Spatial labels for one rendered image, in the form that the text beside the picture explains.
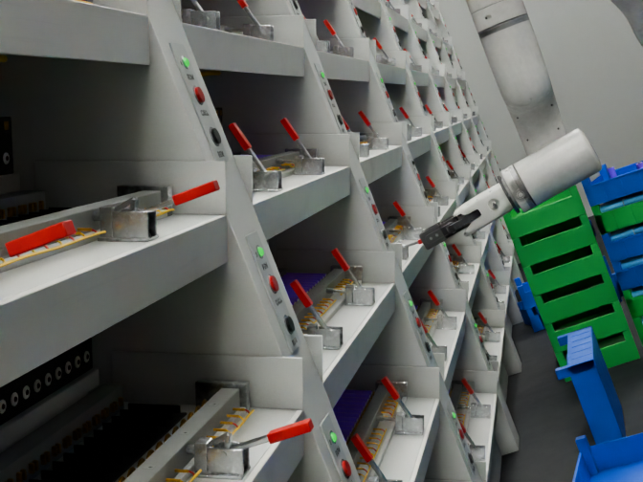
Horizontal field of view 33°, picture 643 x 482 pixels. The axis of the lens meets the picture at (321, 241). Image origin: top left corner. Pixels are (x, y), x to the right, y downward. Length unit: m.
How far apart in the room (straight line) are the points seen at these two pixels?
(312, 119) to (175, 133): 0.70
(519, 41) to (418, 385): 0.60
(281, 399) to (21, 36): 0.43
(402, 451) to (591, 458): 0.76
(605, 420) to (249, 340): 1.32
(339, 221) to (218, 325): 0.70
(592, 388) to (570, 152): 0.56
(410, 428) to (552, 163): 0.57
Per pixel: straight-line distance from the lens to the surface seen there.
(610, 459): 2.19
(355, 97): 2.39
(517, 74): 1.87
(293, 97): 1.70
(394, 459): 1.45
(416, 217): 2.39
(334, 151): 1.69
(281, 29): 1.71
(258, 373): 1.02
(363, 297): 1.52
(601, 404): 2.23
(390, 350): 1.72
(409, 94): 3.08
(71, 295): 0.68
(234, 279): 1.01
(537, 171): 1.88
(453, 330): 2.22
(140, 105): 1.03
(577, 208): 2.82
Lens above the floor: 0.73
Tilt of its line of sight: 3 degrees down
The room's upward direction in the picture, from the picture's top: 21 degrees counter-clockwise
